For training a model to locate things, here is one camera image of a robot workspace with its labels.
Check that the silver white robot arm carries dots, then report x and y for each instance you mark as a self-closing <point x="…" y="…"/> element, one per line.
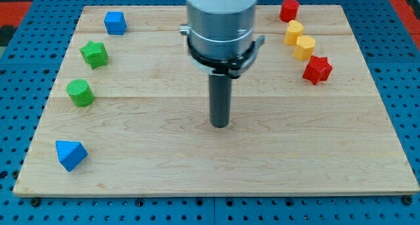
<point x="219" y="35"/>

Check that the red star block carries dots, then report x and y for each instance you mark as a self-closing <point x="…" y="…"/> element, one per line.
<point x="318" y="69"/>

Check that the green star block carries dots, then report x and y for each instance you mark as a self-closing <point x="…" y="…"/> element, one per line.
<point x="94" y="54"/>

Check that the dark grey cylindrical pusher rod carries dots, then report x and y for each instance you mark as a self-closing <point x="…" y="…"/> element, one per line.
<point x="219" y="100"/>

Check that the light wooden board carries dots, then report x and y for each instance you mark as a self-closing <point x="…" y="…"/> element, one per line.
<point x="148" y="133"/>

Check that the yellow hexagon block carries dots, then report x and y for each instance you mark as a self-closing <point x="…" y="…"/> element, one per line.
<point x="304" y="47"/>

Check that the yellow heart block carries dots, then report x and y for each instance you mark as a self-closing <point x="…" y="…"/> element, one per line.
<point x="293" y="31"/>

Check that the blue cube block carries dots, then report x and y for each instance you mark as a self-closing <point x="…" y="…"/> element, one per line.
<point x="115" y="23"/>

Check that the red cylinder block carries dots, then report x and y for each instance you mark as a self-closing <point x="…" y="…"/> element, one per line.
<point x="289" y="10"/>

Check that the green cylinder block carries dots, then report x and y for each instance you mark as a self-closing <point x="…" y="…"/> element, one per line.
<point x="80" y="92"/>

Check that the blue triangular prism block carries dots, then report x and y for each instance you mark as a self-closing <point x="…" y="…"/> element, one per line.
<point x="70" y="153"/>

